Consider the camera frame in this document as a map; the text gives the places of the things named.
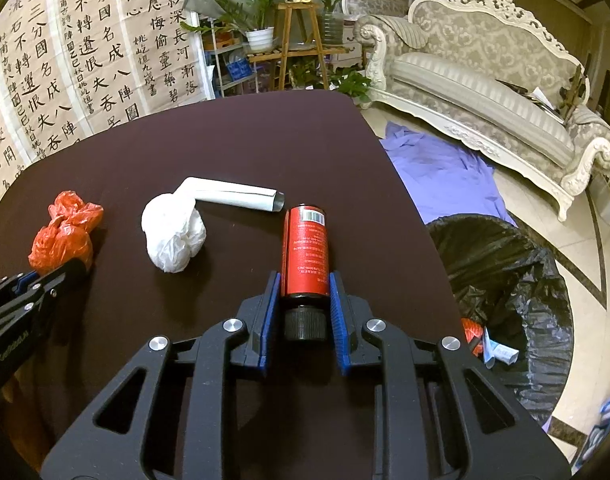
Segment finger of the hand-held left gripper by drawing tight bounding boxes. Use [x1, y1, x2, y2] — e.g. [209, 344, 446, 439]
[15, 258, 93, 322]
[0, 271, 40, 307]

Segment low green leafy plant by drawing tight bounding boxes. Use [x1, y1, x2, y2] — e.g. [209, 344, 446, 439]
[330, 67, 373, 107]

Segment orange plastic bag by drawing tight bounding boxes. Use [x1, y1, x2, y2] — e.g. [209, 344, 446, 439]
[462, 317, 486, 357]

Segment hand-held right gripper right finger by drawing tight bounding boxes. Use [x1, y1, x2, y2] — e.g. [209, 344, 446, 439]
[327, 270, 570, 480]

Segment metal shelf rack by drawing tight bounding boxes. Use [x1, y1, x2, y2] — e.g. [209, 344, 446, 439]
[202, 20, 258, 98]

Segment row of calligraphy scrolls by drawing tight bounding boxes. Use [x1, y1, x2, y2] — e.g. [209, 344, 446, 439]
[0, 0, 211, 216]

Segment wooden plant stand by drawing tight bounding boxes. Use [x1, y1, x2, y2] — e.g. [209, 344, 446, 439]
[248, 2, 353, 92]

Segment trash bin with black liner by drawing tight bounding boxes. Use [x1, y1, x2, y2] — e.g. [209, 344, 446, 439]
[425, 214, 573, 428]

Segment ornate white grey sofa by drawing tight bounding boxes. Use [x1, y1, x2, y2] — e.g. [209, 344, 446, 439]
[355, 0, 610, 222]

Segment white paper tube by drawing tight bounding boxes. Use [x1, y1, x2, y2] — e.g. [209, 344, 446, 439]
[172, 176, 286, 213]

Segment ornate white grey armchair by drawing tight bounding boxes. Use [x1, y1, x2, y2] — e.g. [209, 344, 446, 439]
[341, 0, 412, 25]

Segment red can with black cap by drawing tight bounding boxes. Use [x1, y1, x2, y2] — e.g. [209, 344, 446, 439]
[282, 203, 332, 343]

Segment pale blue paper scrap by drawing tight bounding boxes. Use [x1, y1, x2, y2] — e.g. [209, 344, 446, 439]
[482, 337, 519, 367]

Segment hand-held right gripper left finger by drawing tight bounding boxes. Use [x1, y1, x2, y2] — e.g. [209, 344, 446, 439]
[40, 270, 281, 480]

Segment purple cloth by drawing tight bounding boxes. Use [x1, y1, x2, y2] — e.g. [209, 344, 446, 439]
[379, 121, 518, 228]

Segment red plastic bag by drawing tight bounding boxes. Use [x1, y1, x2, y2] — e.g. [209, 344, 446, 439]
[28, 190, 106, 277]

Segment white crumpled plastic bag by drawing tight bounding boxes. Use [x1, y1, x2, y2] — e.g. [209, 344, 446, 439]
[141, 191, 207, 274]

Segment potted plant in white pot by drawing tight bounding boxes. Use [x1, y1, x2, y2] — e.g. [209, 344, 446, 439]
[212, 0, 306, 53]

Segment plant in glass vase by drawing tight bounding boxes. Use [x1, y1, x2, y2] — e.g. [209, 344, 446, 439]
[317, 0, 366, 43]

